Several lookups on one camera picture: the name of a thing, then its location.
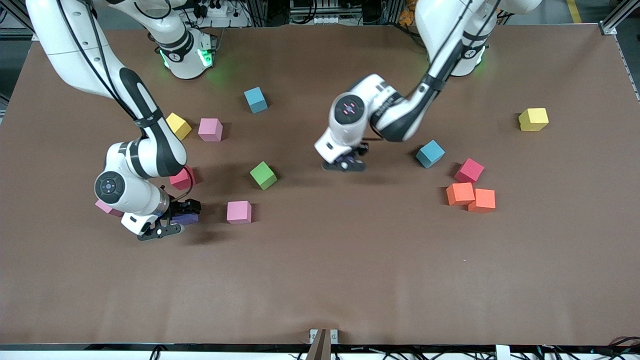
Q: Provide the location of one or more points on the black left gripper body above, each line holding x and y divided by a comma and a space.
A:
361, 149

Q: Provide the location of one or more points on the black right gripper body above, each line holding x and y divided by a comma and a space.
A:
178, 207

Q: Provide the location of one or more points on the purple foam cube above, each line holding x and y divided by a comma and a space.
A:
189, 219
346, 161

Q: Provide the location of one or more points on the pink foam cube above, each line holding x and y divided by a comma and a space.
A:
106, 208
239, 212
210, 130

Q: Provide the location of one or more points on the cyan foam cube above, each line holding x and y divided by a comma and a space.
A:
430, 154
255, 100

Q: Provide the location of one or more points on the green foam cube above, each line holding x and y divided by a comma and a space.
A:
263, 175

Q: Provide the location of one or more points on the orange foam cube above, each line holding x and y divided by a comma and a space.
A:
459, 194
485, 201

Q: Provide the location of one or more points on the red foam cube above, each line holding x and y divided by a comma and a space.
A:
185, 182
469, 171

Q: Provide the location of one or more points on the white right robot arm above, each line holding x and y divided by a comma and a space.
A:
65, 40

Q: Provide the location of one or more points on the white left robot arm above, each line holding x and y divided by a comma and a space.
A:
430, 20

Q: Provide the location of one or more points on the yellow foam cube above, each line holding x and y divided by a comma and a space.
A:
533, 120
180, 128

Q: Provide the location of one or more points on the table cover sheet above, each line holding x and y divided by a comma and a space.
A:
320, 275

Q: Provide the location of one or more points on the small white power strip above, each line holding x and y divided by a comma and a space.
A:
320, 20

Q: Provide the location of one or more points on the orange packets pile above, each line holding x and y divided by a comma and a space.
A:
406, 17

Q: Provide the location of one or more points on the dark equipment rack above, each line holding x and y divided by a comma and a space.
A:
360, 7

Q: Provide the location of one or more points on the large white power strip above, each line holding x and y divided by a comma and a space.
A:
225, 17

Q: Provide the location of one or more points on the white label block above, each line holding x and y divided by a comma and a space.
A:
502, 354

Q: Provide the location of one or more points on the black right camera mount plate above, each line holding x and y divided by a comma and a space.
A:
160, 232

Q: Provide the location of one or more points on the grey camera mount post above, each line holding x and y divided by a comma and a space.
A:
320, 347

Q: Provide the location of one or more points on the aluminium frame profile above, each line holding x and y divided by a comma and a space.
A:
20, 34
607, 29

